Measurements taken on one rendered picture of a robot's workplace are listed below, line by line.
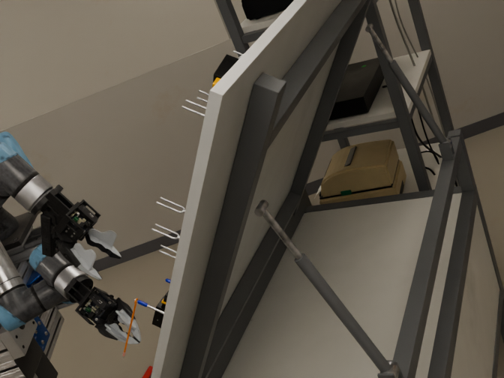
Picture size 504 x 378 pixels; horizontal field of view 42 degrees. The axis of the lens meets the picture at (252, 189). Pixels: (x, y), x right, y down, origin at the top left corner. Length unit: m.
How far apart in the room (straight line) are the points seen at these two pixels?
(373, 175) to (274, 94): 1.46
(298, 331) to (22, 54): 2.67
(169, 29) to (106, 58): 0.40
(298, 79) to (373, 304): 0.82
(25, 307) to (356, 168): 1.24
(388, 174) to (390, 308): 0.73
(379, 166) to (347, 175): 0.12
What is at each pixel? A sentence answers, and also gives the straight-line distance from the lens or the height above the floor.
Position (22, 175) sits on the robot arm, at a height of 1.53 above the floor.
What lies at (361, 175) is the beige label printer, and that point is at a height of 0.82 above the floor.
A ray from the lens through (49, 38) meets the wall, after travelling 3.96.
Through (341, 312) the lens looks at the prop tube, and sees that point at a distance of 1.19.
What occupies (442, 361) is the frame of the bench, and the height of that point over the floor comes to 0.80.
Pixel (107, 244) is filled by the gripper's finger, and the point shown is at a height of 1.31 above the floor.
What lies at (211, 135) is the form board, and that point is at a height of 1.64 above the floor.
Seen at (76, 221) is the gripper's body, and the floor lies 1.41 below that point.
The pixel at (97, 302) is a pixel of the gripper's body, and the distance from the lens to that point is 1.59.
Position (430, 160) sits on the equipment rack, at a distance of 2.71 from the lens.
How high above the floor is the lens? 1.92
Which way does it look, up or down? 25 degrees down
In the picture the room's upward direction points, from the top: 24 degrees counter-clockwise
